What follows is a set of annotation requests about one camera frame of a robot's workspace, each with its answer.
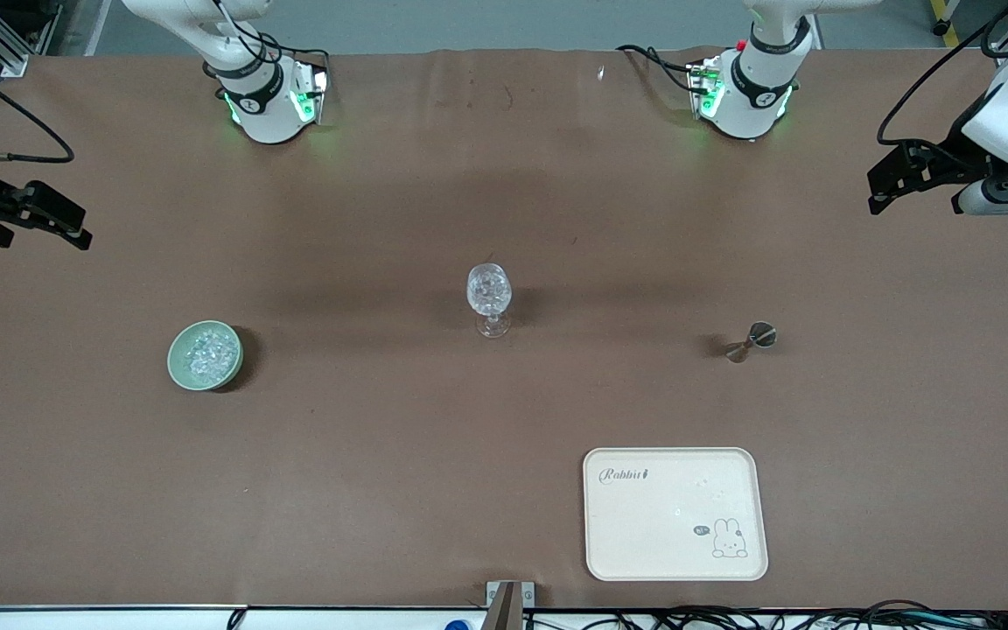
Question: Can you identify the steel double jigger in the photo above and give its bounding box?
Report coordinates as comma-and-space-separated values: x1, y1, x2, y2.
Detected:
725, 321, 778, 364

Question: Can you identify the clear cut wine glass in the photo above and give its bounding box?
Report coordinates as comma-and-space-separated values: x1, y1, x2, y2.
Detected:
466, 262, 514, 340

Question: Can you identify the clear ice cubes pile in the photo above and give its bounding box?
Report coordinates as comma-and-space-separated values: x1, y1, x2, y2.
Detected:
182, 328, 238, 382

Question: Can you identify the green ceramic bowl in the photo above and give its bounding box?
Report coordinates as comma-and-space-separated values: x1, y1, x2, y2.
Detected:
167, 320, 244, 391

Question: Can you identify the brown table cover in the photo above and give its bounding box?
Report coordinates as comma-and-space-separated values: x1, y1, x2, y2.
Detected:
0, 48, 1008, 611

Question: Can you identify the cream rabbit print tray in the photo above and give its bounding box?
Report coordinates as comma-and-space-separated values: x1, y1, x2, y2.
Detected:
583, 447, 769, 582

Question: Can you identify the black left base cable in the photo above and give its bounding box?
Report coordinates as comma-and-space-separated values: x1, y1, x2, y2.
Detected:
616, 44, 699, 93

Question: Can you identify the black base cable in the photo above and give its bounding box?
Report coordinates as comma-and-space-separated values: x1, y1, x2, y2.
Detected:
616, 44, 699, 93
209, 0, 332, 99

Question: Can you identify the black right base cable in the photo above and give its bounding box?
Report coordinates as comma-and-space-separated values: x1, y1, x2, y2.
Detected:
209, 0, 332, 99

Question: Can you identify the black cable bundle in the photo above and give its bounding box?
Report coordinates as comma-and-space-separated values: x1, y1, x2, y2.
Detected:
521, 599, 1008, 630

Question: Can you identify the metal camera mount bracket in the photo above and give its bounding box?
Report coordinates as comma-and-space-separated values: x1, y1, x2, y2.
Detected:
482, 581, 536, 630

